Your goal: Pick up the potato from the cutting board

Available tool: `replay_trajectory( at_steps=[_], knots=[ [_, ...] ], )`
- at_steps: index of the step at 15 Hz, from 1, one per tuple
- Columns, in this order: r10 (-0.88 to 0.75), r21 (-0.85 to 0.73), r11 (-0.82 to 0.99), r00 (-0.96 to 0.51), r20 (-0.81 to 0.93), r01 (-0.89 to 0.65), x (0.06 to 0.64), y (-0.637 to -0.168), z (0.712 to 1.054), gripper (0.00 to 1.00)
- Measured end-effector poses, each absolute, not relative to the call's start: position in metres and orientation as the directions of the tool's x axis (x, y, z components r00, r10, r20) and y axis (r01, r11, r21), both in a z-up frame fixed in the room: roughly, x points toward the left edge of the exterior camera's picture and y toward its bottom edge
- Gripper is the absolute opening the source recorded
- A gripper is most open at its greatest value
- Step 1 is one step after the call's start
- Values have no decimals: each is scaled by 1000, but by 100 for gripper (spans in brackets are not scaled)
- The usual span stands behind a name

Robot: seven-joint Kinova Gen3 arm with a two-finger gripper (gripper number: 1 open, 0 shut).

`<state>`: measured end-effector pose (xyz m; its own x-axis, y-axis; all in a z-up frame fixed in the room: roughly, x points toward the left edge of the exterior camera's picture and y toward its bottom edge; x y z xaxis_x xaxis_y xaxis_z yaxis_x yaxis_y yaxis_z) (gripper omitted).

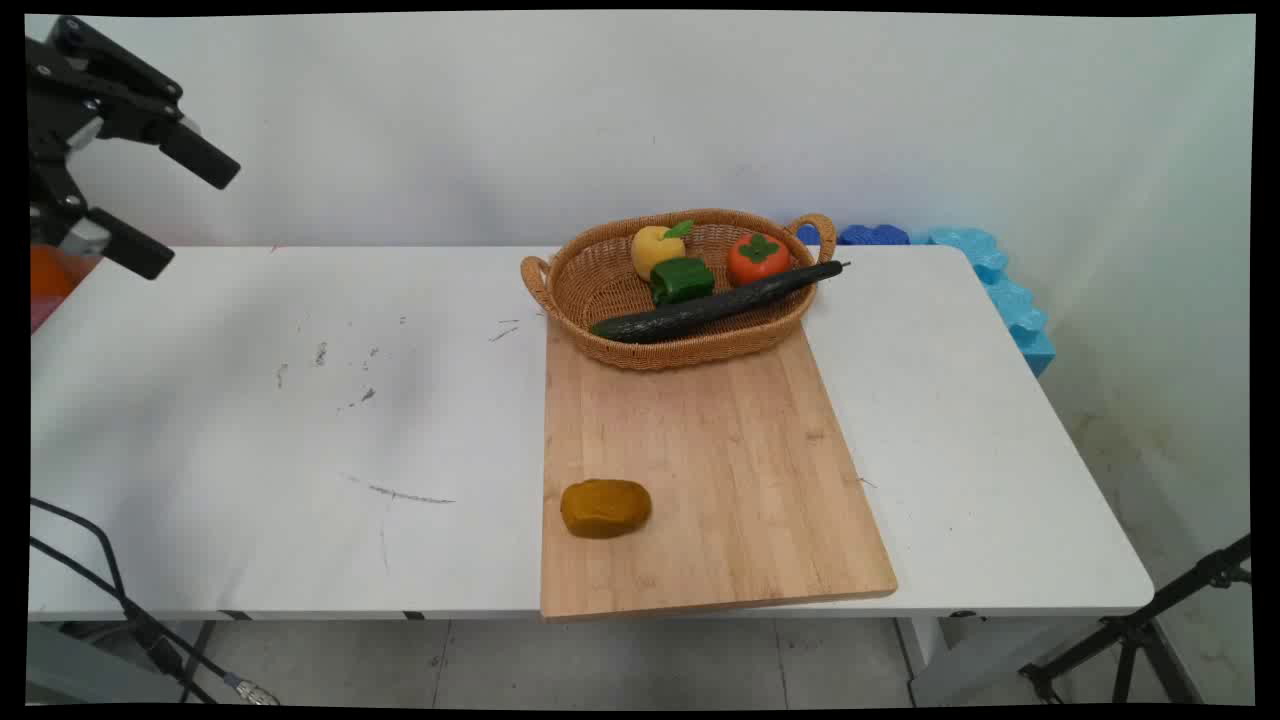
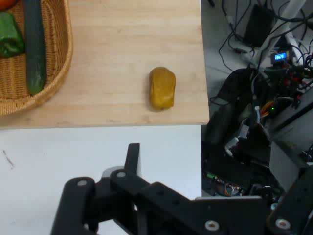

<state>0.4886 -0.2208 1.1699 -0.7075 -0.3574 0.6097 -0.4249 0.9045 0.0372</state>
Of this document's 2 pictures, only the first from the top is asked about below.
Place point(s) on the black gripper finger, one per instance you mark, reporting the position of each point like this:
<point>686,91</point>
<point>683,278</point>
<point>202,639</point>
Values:
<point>130,245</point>
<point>200,155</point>

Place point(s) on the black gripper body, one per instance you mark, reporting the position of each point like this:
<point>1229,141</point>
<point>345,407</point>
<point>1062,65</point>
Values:
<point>62,85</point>

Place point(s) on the brown toy potato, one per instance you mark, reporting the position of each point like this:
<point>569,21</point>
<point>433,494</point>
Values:
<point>605,508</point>

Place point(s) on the orange object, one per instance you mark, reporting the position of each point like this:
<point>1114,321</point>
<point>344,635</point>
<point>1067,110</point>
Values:
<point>55,272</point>

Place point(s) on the pink object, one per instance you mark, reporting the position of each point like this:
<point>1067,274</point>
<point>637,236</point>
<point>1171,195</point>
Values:
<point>45,312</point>

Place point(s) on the woven wicker basket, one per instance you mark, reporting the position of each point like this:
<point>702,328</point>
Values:
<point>600,290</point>

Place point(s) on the grey base box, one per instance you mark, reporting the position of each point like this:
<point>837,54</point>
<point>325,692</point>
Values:
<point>90,670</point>

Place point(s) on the yellow toy bell pepper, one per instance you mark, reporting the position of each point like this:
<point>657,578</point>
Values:
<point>652,250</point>

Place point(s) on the green toy bell pepper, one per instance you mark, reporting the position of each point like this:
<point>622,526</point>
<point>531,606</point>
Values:
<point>682,280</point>

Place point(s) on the dark green toy cucumber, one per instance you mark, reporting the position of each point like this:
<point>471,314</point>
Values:
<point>700,308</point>

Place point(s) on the red toy tomato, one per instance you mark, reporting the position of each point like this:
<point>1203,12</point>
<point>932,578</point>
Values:
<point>757,260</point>

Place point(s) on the wooden cutting board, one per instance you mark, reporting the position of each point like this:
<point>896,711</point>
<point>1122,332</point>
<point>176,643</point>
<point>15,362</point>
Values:
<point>700,470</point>

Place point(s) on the dark blue foam piece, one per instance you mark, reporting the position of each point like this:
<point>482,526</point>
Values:
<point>870,235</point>

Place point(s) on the light blue foam piece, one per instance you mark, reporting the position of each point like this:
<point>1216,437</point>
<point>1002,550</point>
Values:
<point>1010,300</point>

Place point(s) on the white table leg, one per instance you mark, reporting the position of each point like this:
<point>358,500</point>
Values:
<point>940,660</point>

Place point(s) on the black tripod stand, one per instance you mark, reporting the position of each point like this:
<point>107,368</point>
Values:
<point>1140,630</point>

